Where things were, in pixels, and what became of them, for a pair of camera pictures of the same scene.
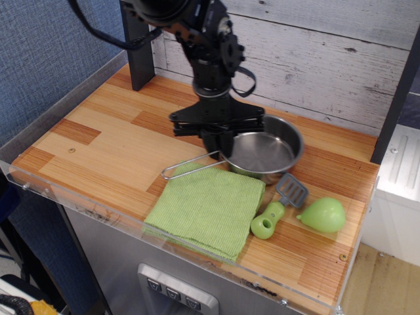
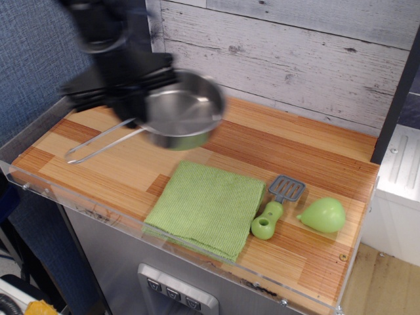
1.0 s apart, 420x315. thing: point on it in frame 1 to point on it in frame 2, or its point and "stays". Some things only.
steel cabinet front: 115,252 stays
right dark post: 396,114 stays
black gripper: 217,112 to 125,78
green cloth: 208,209 stays
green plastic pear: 325,214 stays
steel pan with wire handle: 273,142 to 181,110
